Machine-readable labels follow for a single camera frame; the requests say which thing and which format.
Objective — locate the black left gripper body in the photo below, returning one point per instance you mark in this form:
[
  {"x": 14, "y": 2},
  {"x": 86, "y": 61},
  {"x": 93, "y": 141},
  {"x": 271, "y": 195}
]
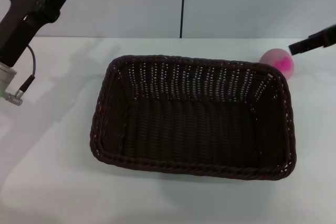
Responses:
[{"x": 21, "y": 24}]

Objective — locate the dark woven plastic basket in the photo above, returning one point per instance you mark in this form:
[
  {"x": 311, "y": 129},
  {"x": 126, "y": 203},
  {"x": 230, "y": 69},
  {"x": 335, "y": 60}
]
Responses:
[{"x": 194, "y": 121}]

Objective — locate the pink ball with magenta patch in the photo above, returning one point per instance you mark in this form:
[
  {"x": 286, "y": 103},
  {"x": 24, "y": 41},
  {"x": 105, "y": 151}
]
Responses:
[{"x": 284, "y": 64}]

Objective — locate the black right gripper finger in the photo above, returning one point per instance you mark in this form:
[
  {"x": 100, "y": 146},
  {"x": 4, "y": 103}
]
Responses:
[{"x": 309, "y": 44}]

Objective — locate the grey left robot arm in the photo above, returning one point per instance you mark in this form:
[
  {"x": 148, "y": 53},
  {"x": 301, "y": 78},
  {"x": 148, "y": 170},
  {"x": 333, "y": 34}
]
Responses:
[{"x": 5, "y": 77}]

